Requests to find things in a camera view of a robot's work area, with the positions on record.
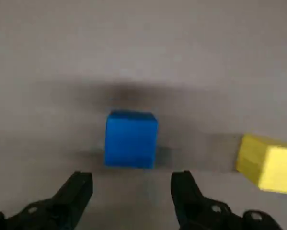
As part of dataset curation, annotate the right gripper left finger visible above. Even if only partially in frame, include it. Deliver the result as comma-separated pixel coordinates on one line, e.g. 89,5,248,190
0,170,94,230

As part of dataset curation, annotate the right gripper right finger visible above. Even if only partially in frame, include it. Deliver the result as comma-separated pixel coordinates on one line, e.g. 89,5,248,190
170,170,284,230

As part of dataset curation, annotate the blue block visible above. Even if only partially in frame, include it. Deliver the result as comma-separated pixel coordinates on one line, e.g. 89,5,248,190
104,109,159,169

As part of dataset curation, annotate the yellow block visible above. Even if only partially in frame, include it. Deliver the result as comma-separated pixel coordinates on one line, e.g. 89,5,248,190
235,134,287,195

